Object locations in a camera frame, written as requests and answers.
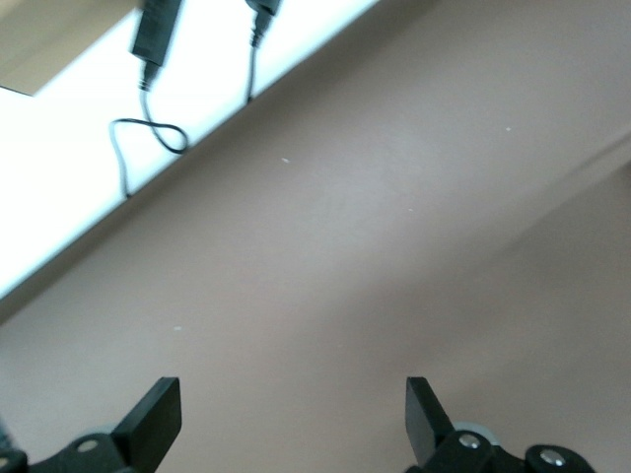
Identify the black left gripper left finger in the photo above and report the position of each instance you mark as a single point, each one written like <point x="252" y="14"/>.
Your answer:
<point x="148" y="433"/>

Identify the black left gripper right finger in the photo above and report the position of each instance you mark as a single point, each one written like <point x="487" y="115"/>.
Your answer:
<point x="426" y="428"/>

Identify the brown table cover sheet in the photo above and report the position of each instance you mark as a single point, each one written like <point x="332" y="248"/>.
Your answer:
<point x="370" y="246"/>

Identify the white table edge board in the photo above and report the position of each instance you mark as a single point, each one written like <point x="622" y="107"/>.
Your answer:
<point x="74" y="148"/>

